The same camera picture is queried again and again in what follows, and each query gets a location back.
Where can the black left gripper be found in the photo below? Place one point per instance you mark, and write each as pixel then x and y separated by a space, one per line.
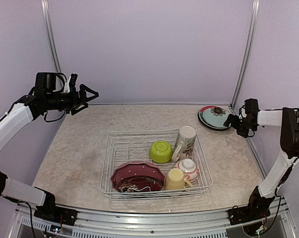
pixel 75 101

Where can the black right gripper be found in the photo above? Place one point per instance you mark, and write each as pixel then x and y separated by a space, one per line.
pixel 244 133

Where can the teal flower plate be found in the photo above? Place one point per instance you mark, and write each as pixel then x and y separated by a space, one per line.
pixel 214 116

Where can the black rimmed cream plate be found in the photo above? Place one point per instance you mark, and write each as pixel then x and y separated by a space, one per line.
pixel 205 124

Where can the maroon scalloped plate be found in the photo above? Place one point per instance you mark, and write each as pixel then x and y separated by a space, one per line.
pixel 137 176

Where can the red and teal plate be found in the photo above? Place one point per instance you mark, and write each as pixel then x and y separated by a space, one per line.
pixel 216 111

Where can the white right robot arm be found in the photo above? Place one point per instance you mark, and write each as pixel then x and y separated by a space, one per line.
pixel 287 119

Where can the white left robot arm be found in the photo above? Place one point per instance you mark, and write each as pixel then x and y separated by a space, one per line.
pixel 52 92

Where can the tall white patterned mug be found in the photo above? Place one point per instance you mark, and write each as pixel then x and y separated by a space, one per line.
pixel 184 145

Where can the white red patterned bowl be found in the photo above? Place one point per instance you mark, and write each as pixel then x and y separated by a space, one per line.
pixel 189 168

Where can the lime green bowl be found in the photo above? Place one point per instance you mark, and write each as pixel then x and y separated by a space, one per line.
pixel 160 152

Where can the pale yellow mug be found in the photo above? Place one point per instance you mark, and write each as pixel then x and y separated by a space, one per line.
pixel 176 180

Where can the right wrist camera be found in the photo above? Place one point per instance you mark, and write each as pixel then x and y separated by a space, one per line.
pixel 250 109

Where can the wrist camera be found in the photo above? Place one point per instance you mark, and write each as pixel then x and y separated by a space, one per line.
pixel 250 109
pixel 70 83

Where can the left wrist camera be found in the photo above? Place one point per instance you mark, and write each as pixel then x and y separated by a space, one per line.
pixel 70 83

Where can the right aluminium corner post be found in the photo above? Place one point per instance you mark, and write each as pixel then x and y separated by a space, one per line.
pixel 247 52

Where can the aluminium corner post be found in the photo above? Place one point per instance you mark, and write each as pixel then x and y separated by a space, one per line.
pixel 50 35
pixel 247 52

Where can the left aluminium corner post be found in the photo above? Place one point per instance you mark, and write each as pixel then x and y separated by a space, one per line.
pixel 50 35

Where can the aluminium front rail frame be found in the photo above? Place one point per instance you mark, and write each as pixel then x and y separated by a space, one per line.
pixel 90 223

